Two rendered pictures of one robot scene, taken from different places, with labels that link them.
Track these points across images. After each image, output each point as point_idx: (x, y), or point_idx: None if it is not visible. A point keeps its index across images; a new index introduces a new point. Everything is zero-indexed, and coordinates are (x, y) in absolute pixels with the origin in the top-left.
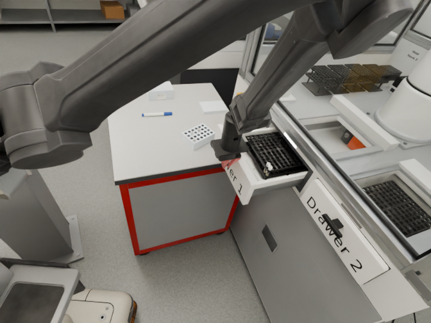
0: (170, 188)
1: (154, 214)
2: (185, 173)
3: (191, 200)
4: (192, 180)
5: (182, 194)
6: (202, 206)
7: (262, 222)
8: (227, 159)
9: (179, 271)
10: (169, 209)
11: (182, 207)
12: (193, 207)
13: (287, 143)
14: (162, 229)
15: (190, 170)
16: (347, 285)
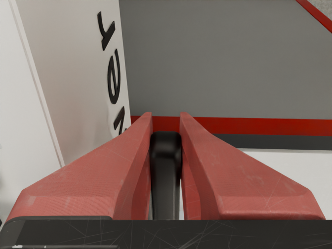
0: (280, 99)
1: (296, 48)
2: (250, 133)
3: (204, 59)
4: (214, 107)
5: (235, 76)
6: (169, 43)
7: None
8: (279, 243)
9: None
10: (259, 50)
11: (225, 49)
12: (193, 43)
13: None
14: (260, 20)
15: (238, 142)
16: None
